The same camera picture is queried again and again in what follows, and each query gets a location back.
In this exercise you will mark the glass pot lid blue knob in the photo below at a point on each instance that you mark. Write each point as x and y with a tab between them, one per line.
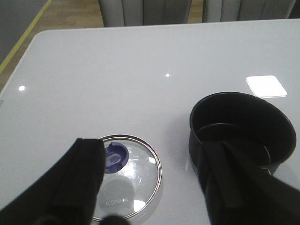
132	179

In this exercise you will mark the dark blue saucepan purple handle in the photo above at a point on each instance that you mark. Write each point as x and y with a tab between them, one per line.
232	115

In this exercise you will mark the left beige upholstered chair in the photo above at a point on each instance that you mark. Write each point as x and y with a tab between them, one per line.
120	13

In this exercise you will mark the beige upholstered chair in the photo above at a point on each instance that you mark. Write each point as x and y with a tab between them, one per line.
245	10
120	13

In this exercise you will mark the right beige upholstered chair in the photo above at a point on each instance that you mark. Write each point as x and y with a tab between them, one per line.
245	10

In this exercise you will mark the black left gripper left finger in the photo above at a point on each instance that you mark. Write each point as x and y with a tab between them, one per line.
66	194

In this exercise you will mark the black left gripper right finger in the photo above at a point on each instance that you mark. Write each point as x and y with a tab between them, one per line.
237	192

